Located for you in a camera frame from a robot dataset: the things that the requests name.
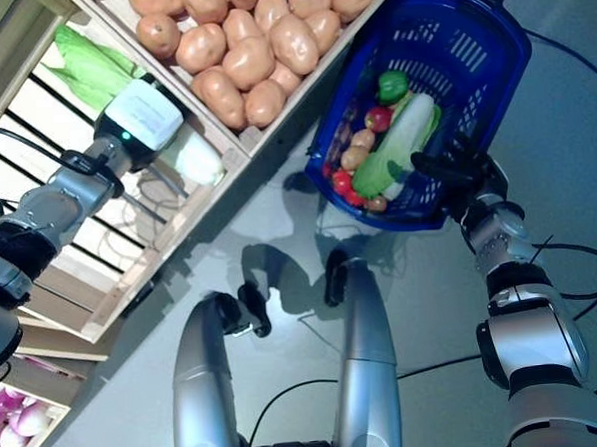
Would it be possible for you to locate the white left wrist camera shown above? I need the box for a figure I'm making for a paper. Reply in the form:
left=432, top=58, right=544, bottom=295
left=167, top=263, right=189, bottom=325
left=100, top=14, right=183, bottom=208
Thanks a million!
left=101, top=76, right=187, bottom=156

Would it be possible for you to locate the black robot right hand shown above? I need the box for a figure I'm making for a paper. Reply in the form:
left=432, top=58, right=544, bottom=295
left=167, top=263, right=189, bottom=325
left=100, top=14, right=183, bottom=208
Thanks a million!
left=409, top=133, right=510, bottom=223

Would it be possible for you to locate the wooden crate with potatoes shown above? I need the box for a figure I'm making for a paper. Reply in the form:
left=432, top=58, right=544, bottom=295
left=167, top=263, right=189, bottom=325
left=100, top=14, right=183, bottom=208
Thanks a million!
left=71, top=0, right=411, bottom=169

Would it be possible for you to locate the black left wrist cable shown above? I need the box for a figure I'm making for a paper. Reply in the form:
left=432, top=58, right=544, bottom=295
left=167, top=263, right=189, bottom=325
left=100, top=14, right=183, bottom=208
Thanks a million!
left=0, top=121, right=110, bottom=220

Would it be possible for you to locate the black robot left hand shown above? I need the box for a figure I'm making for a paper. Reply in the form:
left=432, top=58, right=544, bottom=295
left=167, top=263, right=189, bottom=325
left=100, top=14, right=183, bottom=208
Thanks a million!
left=94, top=109, right=170, bottom=174

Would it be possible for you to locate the wooden slatted cabbage crate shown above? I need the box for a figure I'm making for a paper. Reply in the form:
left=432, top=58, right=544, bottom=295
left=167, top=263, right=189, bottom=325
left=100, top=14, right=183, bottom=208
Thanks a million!
left=0, top=0, right=261, bottom=350

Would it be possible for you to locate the wooden display shelf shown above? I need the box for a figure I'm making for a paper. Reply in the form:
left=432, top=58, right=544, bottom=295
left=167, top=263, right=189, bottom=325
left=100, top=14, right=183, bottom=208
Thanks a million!
left=0, top=0, right=162, bottom=385

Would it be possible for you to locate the black floor cable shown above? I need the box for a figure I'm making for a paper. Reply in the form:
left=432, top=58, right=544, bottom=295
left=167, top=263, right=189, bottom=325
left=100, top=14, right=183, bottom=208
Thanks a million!
left=496, top=0, right=597, bottom=92

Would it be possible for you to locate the napa cabbage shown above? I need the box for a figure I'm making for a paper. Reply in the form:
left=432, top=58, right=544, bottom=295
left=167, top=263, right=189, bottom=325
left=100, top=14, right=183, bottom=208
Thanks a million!
left=377, top=103, right=448, bottom=203
left=42, top=15, right=226, bottom=193
left=346, top=91, right=441, bottom=202

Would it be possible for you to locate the blue plastic shopping basket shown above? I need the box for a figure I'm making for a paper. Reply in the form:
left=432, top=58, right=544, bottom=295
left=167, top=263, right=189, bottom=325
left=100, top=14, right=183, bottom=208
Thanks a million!
left=295, top=0, right=543, bottom=237

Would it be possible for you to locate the red apple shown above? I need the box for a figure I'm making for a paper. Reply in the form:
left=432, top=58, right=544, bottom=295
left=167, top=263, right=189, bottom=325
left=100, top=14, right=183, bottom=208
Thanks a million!
left=363, top=105, right=394, bottom=134

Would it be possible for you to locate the wooden crate with onions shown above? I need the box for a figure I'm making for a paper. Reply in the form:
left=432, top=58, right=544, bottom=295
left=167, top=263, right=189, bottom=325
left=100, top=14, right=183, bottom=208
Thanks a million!
left=0, top=368, right=74, bottom=447

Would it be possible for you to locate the green bell pepper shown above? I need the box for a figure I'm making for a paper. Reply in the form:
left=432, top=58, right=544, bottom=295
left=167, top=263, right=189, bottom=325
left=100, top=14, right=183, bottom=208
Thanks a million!
left=375, top=69, right=412, bottom=106

